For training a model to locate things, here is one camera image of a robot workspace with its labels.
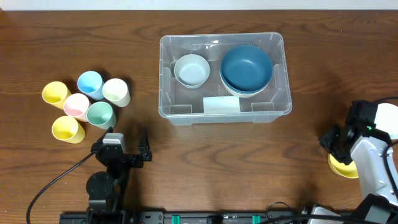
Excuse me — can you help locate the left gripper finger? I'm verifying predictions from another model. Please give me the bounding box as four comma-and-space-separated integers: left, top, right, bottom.
138, 130, 152, 162
96, 126, 113, 145

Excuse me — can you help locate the yellow small bowl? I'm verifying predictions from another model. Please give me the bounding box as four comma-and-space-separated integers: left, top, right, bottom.
328, 154, 359, 179

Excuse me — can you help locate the white small bowl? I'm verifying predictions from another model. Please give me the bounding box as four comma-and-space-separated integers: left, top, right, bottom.
374, 103, 398, 140

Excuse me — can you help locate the grey small bowl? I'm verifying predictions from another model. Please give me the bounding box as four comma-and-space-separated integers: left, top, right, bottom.
174, 54, 210, 88

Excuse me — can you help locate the clear plastic storage container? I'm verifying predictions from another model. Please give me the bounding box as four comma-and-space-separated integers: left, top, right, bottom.
159, 32, 293, 126

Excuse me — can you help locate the dark blue bowl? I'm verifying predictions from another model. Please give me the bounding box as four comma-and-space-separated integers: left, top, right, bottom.
220, 72, 267, 98
220, 45, 273, 91

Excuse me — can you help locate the beige large bowl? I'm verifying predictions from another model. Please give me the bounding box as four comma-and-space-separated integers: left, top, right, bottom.
223, 83, 264, 98

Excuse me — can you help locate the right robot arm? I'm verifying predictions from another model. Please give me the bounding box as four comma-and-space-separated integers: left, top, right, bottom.
304, 98, 397, 223

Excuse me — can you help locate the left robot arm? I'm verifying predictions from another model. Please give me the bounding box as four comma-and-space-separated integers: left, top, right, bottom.
86, 127, 152, 223

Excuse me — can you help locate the mint green cup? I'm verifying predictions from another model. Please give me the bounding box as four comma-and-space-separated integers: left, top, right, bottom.
86, 101, 117, 129

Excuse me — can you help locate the yellow cup lower left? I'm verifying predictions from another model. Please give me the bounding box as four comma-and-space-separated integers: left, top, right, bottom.
52, 116, 85, 144

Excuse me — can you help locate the yellow cup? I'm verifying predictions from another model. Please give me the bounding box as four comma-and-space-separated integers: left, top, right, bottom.
52, 116, 85, 144
42, 81, 71, 110

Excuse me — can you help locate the pink cup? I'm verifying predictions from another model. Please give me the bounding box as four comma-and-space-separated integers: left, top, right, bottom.
63, 93, 91, 122

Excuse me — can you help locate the cream white cup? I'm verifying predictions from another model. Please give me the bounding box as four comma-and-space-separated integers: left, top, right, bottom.
102, 78, 131, 107

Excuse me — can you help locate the light blue cup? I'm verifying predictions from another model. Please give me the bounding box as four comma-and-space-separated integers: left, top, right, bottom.
77, 71, 104, 100

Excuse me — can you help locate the yellow cup upper left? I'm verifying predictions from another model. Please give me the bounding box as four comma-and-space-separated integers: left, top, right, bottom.
42, 81, 71, 110

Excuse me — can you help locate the right black cable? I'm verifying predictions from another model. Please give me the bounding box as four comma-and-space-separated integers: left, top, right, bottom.
373, 96, 398, 203

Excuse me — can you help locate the black cable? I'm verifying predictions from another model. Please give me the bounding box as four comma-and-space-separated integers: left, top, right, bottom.
373, 96, 398, 203
25, 151, 96, 224

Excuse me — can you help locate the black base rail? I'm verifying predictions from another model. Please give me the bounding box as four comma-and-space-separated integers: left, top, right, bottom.
58, 208, 374, 224

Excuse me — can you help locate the left black cable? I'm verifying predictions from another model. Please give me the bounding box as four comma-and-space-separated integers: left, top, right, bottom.
25, 151, 96, 224

